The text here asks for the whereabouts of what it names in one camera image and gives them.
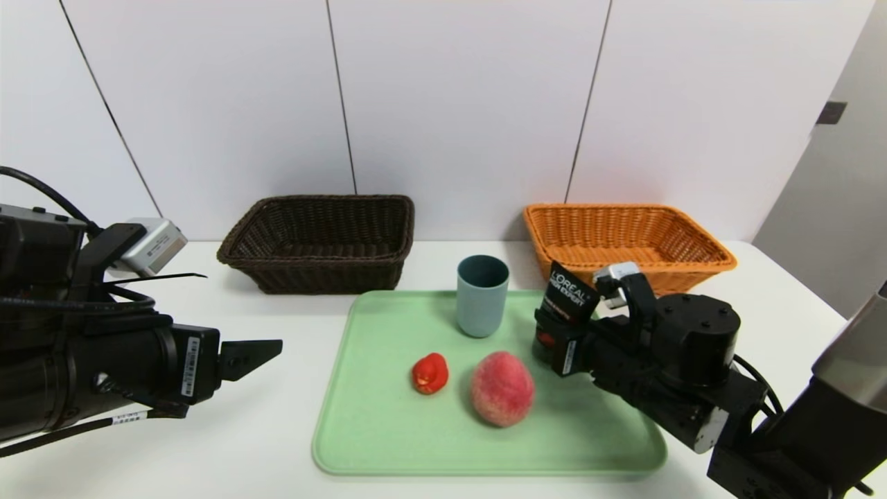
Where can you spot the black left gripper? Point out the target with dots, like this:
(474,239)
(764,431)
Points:
(196,365)

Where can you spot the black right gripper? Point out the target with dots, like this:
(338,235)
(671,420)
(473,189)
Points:
(563,348)

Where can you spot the black face wash tube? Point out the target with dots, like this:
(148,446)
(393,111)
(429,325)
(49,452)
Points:
(572,291)

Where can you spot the blue-grey plastic cup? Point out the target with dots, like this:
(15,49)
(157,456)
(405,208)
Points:
(481,308)

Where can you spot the pink peach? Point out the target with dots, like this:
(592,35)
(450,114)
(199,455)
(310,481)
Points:
(502,388)

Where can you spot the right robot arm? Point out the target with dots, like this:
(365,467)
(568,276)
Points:
(693,339)

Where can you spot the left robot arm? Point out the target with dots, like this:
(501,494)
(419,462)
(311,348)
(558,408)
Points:
(34,249)

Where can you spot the dark brown wicker basket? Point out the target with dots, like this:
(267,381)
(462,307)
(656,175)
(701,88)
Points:
(319,277)

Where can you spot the orange wicker basket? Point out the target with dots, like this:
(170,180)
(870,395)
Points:
(624,235)

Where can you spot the black zip tie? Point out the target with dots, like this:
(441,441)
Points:
(132,279)

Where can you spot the light green plastic tray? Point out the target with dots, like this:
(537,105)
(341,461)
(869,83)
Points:
(388,430)

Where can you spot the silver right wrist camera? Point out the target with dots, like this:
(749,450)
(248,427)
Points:
(613,277)

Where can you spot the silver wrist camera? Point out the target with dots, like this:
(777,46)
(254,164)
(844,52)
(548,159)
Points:
(613,277)
(156,246)

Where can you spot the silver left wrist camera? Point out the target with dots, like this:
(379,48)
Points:
(156,246)

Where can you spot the dark wall bracket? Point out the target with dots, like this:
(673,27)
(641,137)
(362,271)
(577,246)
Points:
(831,113)

